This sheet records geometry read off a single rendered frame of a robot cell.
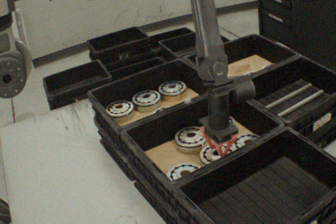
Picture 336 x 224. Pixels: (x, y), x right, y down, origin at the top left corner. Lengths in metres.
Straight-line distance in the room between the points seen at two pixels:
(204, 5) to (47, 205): 0.83
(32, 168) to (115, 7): 3.00
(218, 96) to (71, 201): 0.63
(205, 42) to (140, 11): 3.44
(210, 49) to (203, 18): 0.08
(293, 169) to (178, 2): 3.61
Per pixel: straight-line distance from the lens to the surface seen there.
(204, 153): 1.14
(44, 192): 1.40
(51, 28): 4.18
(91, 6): 4.21
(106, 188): 1.34
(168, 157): 1.21
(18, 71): 1.21
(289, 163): 1.17
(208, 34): 0.98
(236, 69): 1.66
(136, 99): 1.46
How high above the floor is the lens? 1.59
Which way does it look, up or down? 30 degrees down
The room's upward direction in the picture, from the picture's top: 7 degrees counter-clockwise
